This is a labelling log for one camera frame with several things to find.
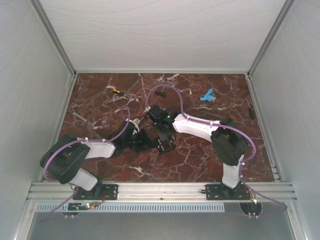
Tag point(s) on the yellow black screwdriver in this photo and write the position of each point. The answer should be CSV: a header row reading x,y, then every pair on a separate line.
x,y
118,94

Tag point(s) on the blue plastic connector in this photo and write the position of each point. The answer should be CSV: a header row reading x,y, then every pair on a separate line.
x,y
209,96

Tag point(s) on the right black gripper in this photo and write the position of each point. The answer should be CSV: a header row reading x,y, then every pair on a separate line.
x,y
163,137

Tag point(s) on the thin black screwdriver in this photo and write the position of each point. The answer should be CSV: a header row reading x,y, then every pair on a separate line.
x,y
251,111

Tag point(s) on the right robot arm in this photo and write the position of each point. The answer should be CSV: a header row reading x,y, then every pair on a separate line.
x,y
229,145

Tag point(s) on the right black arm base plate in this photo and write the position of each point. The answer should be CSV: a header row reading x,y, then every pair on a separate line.
x,y
215,192

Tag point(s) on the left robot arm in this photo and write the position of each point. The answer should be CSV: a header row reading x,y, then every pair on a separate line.
x,y
63,162

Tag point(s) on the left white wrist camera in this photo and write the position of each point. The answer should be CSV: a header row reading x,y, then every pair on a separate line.
x,y
136,123

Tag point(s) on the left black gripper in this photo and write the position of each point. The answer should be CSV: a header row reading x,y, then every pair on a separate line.
x,y
146,143

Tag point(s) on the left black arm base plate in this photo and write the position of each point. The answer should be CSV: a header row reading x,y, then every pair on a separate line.
x,y
110,191

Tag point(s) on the slotted grey cable duct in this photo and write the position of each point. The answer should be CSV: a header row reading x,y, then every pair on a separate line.
x,y
162,207

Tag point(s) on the black fuse box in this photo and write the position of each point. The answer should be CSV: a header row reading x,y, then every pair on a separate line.
x,y
165,146

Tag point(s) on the silver wrench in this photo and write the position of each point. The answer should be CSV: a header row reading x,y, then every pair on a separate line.
x,y
79,116

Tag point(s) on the black handled screwdriver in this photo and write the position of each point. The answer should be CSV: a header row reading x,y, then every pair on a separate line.
x,y
160,93

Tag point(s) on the aluminium rail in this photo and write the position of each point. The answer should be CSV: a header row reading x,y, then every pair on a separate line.
x,y
181,192

